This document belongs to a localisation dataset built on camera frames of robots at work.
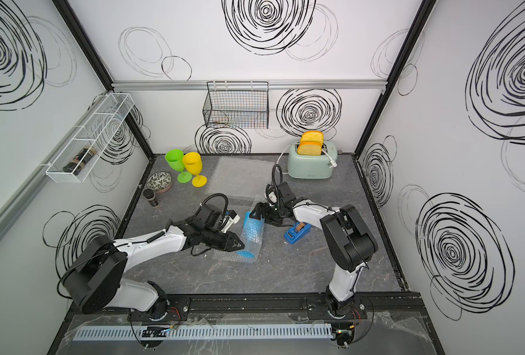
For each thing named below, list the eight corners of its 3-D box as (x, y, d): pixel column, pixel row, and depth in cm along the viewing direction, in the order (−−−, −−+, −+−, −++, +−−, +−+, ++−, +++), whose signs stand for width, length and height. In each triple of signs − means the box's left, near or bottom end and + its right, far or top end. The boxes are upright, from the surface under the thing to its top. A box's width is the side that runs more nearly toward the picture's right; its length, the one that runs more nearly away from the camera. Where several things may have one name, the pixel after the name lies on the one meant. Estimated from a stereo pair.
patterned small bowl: (147, 194, 106) (143, 187, 102) (154, 178, 112) (150, 171, 108) (170, 194, 106) (166, 187, 102) (175, 178, 112) (172, 171, 108)
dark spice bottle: (151, 209, 101) (143, 197, 94) (151, 201, 104) (143, 190, 96) (160, 207, 102) (152, 195, 94) (159, 199, 104) (151, 187, 97)
